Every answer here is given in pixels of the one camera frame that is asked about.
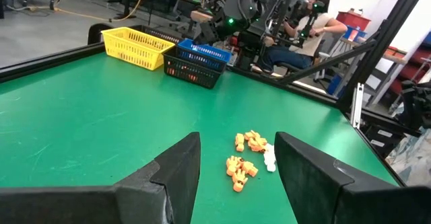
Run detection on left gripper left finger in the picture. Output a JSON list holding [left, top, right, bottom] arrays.
[[0, 132, 202, 224]]

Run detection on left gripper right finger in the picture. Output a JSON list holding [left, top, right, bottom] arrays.
[[273, 131, 431, 224]]

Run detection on small white ghost figure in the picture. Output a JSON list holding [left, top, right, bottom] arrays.
[[263, 143, 277, 174]]

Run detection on blue plastic basket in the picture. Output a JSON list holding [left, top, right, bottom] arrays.
[[176, 38, 233, 73]]

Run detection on black plastic basket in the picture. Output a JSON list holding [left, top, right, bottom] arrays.
[[129, 24, 185, 45], [162, 45, 224, 90]]

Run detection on black box white labels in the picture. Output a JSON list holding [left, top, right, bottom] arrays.
[[364, 124, 407, 159]]

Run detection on yellow plastic basket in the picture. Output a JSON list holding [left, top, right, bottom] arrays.
[[100, 26, 176, 71]]

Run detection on patterned white blue cloth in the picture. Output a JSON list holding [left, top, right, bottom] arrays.
[[385, 129, 431, 188]]

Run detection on white aluminium bar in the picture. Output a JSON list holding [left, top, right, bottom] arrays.
[[350, 82, 365, 129]]

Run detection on person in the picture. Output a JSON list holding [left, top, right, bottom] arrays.
[[261, 0, 348, 74]]

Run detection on grey office chair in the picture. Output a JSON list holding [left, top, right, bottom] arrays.
[[275, 32, 341, 83]]

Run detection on black bundled equipment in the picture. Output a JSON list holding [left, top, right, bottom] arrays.
[[398, 80, 431, 131]]

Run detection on blue storage bin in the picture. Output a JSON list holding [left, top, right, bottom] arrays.
[[342, 25, 368, 42]]

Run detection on red storage bin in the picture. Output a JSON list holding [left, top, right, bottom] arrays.
[[335, 10, 372, 32]]

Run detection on red shelf rack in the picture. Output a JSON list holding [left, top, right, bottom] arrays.
[[385, 45, 431, 99]]

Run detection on yellow hanging cable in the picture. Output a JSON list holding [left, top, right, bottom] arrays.
[[53, 0, 150, 22]]

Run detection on thick black cable loop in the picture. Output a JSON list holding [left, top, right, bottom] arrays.
[[87, 22, 114, 46]]

